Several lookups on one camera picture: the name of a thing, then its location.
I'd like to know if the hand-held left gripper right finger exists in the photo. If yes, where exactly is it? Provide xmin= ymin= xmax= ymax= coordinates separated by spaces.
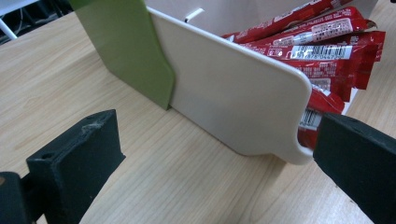
xmin=312 ymin=112 xmax=396 ymax=224

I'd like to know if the white desk frame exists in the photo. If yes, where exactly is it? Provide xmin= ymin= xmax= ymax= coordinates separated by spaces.
xmin=0 ymin=0 xmax=39 ymax=41

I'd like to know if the pile of red snack packets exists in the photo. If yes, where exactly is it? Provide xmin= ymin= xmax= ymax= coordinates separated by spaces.
xmin=221 ymin=0 xmax=388 ymax=150

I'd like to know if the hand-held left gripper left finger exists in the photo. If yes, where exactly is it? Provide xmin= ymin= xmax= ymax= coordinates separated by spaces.
xmin=25 ymin=108 xmax=127 ymax=224

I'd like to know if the green box with red items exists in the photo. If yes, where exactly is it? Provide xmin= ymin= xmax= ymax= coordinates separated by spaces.
xmin=68 ymin=0 xmax=176 ymax=111

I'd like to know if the white drawer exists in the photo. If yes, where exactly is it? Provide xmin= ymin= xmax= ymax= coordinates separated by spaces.
xmin=144 ymin=0 xmax=379 ymax=166

